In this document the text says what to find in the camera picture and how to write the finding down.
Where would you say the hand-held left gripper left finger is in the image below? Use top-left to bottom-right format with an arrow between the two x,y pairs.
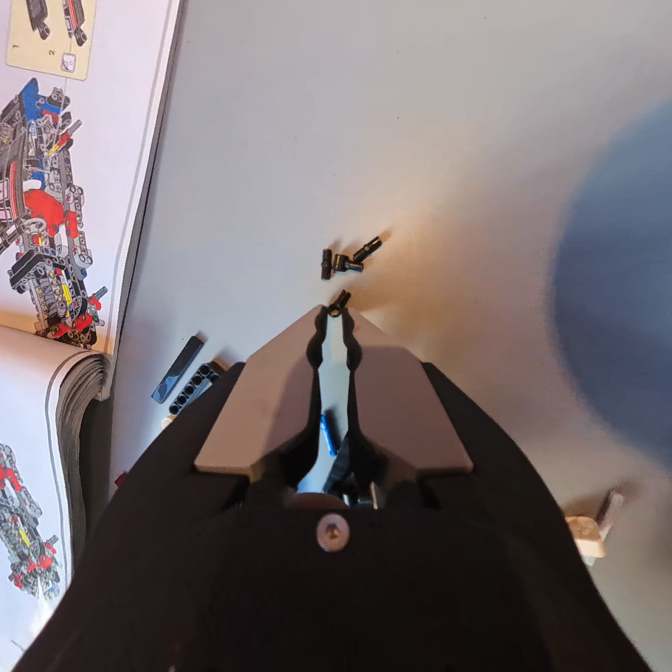
194,303 -> 328,484

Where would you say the heap of black pins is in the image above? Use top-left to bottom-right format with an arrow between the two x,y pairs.
320,236 -> 383,282

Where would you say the person's left hand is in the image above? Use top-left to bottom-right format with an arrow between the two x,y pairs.
286,493 -> 348,510

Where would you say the open instruction booklet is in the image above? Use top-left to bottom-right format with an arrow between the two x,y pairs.
0,0 -> 184,652

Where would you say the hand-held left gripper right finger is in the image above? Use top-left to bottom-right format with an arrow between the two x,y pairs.
341,307 -> 474,486

